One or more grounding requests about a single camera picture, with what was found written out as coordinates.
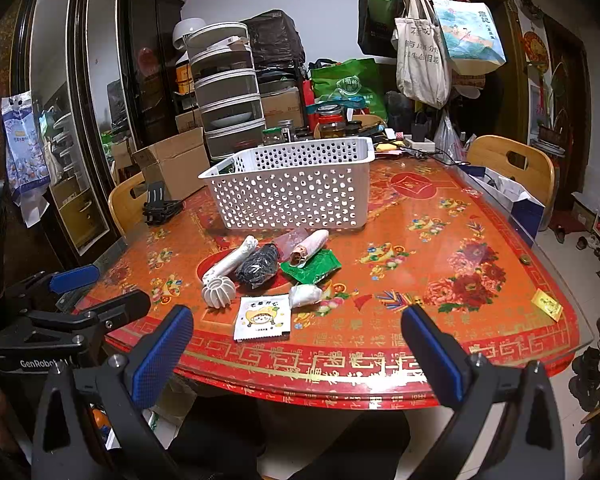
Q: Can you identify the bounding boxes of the black plastic wrapped bundle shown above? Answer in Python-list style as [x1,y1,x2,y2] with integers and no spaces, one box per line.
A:
[240,10,306,68]

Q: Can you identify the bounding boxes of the dark wooden door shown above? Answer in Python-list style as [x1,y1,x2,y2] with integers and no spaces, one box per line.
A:
[545,15,592,196]

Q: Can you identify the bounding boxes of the black folding phone stand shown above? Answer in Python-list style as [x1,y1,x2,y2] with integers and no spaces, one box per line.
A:
[142,180,186,225]

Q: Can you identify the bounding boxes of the person's dark trousers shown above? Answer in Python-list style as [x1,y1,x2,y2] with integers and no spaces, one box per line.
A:
[170,400,411,480]

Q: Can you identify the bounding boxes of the stacked grey food cover tower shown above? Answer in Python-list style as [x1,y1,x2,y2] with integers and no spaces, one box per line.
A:
[186,21,267,163]

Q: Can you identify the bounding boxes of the white perforated plastic basket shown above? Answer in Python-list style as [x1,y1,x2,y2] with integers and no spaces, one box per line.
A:
[198,136,376,231]

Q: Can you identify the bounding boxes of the blue snack bag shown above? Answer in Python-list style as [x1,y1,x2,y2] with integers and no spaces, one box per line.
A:
[1,91,51,206]

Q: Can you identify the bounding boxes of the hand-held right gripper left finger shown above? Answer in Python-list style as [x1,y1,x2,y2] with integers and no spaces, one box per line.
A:
[31,304,196,480]

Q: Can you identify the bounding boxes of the small yellow packet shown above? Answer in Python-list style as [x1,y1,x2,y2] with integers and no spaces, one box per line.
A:
[531,289,563,320]

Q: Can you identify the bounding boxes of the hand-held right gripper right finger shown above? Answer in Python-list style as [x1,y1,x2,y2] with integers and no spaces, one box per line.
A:
[400,304,566,480]

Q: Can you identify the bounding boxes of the white cartoon print packet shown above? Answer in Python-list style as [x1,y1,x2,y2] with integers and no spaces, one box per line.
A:
[233,296,292,342]

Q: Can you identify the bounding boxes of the black hanging bag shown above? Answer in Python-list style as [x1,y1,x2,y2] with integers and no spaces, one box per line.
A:
[357,0,398,58]

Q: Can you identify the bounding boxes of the long white sock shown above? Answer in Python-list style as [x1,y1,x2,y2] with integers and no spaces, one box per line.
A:
[202,236,259,283]

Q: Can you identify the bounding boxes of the green shopping bag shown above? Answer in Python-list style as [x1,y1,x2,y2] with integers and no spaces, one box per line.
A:
[310,57,388,121]

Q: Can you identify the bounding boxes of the open cardboard box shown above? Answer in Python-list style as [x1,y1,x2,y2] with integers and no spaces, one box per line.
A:
[131,127,212,201]

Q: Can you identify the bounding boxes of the brown and pink sock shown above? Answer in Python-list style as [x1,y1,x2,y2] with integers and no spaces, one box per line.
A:
[289,229,330,268]

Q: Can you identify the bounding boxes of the beige canvas tote bag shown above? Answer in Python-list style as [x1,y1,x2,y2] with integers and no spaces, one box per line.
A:
[392,0,453,110]

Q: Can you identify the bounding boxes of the white round lamp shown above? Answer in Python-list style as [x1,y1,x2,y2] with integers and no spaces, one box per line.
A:
[172,17,206,51]

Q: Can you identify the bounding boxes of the dark glass door cabinet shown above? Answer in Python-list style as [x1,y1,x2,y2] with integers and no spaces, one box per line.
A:
[10,0,186,261]

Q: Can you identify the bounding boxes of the closed cardboard box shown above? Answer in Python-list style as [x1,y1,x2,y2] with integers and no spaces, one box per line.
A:
[260,87,306,131]

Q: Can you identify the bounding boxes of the clear plastic bag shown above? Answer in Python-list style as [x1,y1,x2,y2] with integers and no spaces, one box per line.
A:
[434,110,465,161]

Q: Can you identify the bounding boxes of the black sock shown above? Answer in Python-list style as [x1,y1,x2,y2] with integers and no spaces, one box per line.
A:
[235,243,281,290]

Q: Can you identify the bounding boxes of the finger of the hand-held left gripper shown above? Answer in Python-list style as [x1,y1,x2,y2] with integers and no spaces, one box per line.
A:
[0,289,152,356]
[0,264,102,313]

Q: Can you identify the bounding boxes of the blue and white box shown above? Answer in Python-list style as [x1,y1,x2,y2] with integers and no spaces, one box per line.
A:
[455,165,546,248]

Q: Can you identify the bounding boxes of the small white sock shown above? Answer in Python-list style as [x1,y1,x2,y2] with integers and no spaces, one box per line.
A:
[288,283,324,308]

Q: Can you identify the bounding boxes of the green foil packet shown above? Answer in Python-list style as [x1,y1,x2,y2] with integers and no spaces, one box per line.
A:
[280,249,342,286]

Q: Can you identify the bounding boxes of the illustrated tote bag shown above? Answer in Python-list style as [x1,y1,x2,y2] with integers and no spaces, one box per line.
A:
[432,0,507,76]

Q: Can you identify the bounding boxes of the orange box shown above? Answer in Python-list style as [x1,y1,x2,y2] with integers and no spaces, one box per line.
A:
[175,64,196,95]

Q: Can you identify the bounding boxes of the large pickle jar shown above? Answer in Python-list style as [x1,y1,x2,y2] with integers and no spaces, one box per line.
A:
[316,105,348,140]

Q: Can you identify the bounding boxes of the white ribbed plastic disc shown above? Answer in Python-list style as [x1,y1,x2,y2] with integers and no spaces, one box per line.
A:
[202,275,237,309]

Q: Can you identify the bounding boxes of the red wall ornament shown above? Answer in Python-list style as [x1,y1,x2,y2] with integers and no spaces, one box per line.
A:
[522,30,551,76]

